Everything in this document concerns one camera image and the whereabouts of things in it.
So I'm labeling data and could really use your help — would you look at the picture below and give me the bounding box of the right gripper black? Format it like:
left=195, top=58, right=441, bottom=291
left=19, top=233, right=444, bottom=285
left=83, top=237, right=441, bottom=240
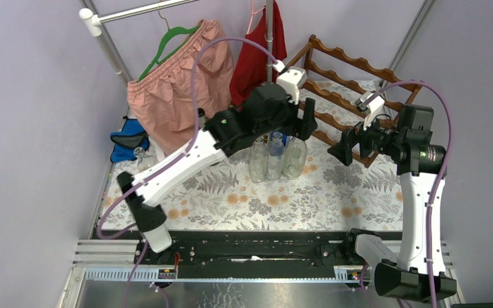
left=327, top=108, right=404, bottom=166

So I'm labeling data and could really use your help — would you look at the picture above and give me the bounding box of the clear glass wine bottle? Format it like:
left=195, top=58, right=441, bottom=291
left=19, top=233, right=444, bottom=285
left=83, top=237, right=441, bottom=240
left=282, top=137, right=307, bottom=179

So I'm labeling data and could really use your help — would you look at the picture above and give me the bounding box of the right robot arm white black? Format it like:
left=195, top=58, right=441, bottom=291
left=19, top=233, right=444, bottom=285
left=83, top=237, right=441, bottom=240
left=327, top=105, right=457, bottom=305

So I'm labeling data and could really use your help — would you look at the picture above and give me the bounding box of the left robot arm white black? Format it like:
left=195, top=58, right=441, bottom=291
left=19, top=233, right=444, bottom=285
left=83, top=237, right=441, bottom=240
left=117, top=83, right=318, bottom=264

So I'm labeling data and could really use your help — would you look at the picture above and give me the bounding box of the small clear bottle bluish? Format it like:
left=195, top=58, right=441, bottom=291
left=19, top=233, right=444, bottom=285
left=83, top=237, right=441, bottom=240
left=266, top=132, right=284, bottom=181

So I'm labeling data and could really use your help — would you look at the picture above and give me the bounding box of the wooden wine rack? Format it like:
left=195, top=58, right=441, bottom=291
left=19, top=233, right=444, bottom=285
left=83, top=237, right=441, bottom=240
left=288, top=34, right=422, bottom=168

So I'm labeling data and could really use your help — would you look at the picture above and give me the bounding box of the small clear glass bottle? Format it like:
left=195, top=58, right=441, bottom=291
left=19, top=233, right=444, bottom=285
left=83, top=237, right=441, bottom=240
left=249, top=137, right=268, bottom=183

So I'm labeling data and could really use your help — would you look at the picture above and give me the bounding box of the dark green wine bottle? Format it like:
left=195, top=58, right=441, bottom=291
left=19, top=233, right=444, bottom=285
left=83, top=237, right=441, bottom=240
left=197, top=108, right=207, bottom=129

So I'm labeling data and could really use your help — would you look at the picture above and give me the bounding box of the vertical metal pole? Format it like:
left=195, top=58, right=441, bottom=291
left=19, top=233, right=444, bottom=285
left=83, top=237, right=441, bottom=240
left=265, top=0, right=273, bottom=81

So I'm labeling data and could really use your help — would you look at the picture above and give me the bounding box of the pink clothes hanger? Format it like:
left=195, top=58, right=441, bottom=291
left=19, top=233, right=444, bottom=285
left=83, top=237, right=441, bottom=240
left=246, top=0, right=266, bottom=34

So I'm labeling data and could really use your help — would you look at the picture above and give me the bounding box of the floral table mat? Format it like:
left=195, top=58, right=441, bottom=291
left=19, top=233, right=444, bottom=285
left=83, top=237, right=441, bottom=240
left=98, top=80, right=404, bottom=232

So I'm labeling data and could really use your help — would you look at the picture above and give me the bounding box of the pink skirt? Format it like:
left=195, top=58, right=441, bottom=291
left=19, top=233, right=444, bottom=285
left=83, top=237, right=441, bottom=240
left=127, top=19, right=234, bottom=155

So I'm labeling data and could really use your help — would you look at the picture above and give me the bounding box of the green clothes hanger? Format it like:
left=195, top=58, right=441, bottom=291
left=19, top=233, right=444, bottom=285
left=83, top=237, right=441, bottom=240
left=137, top=8, right=200, bottom=81

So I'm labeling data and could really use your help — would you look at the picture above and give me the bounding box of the clear glass flask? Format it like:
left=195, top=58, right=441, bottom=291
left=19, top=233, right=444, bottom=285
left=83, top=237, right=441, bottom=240
left=133, top=147, right=159, bottom=172

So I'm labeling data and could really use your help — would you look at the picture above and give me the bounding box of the blue black bag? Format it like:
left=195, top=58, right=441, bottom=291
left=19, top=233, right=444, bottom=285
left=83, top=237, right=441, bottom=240
left=110, top=116, right=150, bottom=164

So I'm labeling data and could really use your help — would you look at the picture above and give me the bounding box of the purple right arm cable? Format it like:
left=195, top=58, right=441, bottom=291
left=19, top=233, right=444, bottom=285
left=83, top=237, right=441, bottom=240
left=370, top=80, right=454, bottom=308

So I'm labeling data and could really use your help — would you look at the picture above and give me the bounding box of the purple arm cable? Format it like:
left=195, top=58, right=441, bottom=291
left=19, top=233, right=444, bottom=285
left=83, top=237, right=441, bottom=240
left=370, top=80, right=454, bottom=308
left=96, top=37, right=281, bottom=241

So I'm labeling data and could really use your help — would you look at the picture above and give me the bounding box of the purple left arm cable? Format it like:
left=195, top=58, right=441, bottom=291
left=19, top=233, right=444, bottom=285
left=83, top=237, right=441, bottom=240
left=96, top=37, right=281, bottom=241

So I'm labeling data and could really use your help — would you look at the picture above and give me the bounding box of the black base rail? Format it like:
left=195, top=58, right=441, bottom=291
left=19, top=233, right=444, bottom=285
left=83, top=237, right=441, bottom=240
left=141, top=230, right=364, bottom=280

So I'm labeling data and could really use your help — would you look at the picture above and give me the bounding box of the metal clothes rail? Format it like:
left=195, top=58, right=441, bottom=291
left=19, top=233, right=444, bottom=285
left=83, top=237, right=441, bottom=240
left=78, top=1, right=208, bottom=83

